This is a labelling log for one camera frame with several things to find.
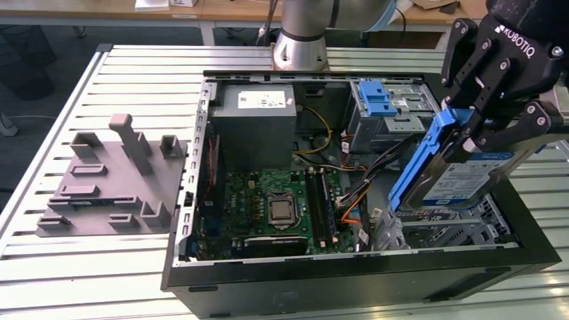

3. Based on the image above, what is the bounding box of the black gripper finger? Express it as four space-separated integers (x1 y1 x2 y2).
472 99 560 153
441 17 520 155

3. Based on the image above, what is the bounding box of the hard disk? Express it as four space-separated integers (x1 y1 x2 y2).
386 107 546 214

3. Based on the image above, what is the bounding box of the metal disk bay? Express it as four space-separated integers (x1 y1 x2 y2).
370 199 510 251

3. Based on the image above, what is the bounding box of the brown cardboard piece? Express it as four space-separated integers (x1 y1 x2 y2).
410 0 458 14

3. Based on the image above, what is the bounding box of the blue plastic drive latch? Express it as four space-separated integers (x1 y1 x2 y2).
358 79 397 117

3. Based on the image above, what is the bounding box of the metal optical drive cage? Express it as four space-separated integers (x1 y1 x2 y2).
346 79 445 154

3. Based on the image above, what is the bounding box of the grey power supply unit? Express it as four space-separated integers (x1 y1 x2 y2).
208 83 298 171

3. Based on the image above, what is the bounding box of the black RAM slot bank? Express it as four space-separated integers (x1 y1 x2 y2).
306 168 338 244

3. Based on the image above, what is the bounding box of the green motherboard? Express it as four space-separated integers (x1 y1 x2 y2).
197 168 357 259

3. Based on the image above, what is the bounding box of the silver CPU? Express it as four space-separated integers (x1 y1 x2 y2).
268 201 297 223

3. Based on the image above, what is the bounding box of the black graphics card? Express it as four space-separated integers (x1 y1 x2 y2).
230 235 309 258

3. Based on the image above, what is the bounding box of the large white box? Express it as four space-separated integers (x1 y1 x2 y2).
134 0 170 11

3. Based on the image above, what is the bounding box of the black open PC case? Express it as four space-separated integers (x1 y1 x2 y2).
160 69 562 319

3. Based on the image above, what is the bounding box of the grey parts rack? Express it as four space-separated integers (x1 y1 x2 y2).
34 112 188 238

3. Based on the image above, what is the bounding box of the black round bin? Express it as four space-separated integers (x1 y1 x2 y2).
0 25 57 101

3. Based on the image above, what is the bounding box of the grey stand foot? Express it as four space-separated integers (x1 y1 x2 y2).
0 111 20 137

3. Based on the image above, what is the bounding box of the black cable bundle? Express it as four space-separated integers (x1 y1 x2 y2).
337 131 428 207

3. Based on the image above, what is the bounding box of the yellow and black power cable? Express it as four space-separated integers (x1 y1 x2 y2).
293 105 334 156

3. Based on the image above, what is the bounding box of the orange red wire bundle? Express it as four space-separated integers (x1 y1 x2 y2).
340 186 373 227

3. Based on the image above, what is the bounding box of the wooden desk with white frame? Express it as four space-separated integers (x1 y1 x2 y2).
0 0 472 51

